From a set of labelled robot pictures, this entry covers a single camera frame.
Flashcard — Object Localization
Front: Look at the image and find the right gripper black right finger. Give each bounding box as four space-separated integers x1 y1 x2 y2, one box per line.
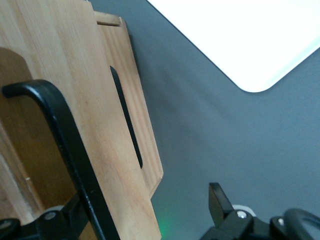
199 182 309 240

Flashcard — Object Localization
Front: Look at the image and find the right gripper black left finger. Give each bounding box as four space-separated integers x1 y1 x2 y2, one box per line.
0 193 89 240

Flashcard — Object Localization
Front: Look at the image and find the wooden drawer with recessed front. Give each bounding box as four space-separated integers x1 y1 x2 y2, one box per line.
0 0 163 240

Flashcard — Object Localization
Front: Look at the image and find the wooden drawer with plain front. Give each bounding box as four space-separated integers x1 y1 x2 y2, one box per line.
96 23 165 200

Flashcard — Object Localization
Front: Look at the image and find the cream rectangular plastic tray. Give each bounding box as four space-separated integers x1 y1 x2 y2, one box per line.
146 0 320 94

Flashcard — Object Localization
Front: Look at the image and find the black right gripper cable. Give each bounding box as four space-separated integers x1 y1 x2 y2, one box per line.
281 207 320 240

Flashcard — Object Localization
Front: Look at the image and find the thin black metal drawer handle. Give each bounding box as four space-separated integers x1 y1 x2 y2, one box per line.
109 65 144 169

